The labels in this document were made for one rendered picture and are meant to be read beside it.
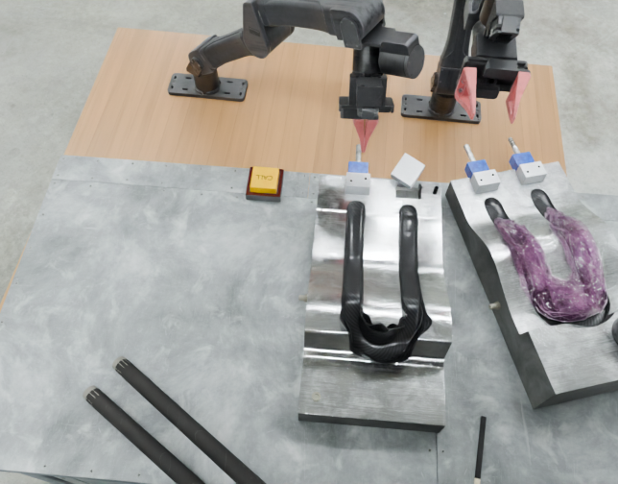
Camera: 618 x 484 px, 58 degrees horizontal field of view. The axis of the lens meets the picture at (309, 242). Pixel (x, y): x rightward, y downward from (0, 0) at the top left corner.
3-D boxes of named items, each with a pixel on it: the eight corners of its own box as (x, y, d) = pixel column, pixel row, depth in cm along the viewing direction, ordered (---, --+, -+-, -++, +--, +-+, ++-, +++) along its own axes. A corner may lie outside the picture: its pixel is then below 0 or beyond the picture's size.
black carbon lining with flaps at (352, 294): (344, 205, 120) (347, 179, 112) (420, 210, 119) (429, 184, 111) (335, 363, 103) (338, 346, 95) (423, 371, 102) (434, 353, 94)
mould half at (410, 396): (318, 198, 129) (320, 161, 117) (432, 206, 128) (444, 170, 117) (297, 421, 104) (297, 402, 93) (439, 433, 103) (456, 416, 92)
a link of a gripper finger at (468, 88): (511, 105, 86) (508, 60, 91) (463, 101, 87) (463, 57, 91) (497, 133, 92) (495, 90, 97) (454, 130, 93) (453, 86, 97)
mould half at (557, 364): (444, 194, 130) (456, 165, 120) (549, 176, 133) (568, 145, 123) (533, 409, 106) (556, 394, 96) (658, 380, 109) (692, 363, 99)
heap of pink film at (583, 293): (484, 220, 120) (495, 200, 113) (561, 205, 122) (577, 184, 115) (534, 333, 107) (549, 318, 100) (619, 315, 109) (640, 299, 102)
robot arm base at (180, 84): (241, 79, 137) (246, 59, 141) (160, 71, 138) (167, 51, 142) (244, 102, 144) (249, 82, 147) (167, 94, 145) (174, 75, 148)
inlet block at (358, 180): (346, 153, 128) (348, 136, 123) (368, 154, 128) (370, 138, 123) (344, 200, 121) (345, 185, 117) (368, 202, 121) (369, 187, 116)
